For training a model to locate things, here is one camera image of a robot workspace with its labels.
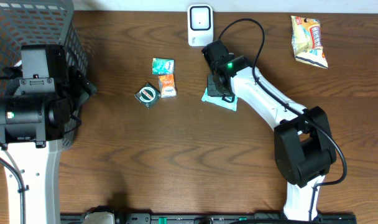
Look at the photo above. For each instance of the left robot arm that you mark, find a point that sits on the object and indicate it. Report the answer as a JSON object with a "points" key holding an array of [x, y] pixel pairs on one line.
{"points": [[34, 120]]}

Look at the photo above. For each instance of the light green pouch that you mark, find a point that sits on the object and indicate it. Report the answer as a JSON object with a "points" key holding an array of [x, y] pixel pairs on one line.
{"points": [[228, 102]]}

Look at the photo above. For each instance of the dark green balm box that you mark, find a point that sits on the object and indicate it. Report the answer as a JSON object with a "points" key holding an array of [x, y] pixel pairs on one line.
{"points": [[148, 95]]}

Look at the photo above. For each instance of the yellow snack chip bag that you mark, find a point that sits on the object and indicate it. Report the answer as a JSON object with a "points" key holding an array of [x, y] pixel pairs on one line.
{"points": [[306, 42]]}

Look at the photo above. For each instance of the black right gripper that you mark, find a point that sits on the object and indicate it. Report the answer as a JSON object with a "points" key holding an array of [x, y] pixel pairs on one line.
{"points": [[211, 91]]}

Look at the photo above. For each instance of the orange tissue packet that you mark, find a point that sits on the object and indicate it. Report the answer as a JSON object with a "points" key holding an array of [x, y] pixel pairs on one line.
{"points": [[167, 86]]}

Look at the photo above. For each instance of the teal tissue packet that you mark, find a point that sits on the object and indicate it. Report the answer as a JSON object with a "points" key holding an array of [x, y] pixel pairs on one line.
{"points": [[163, 66]]}

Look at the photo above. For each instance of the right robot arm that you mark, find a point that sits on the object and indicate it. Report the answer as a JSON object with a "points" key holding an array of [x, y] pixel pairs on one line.
{"points": [[302, 149]]}

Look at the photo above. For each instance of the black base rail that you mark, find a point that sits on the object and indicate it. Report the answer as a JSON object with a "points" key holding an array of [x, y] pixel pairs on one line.
{"points": [[266, 217]]}

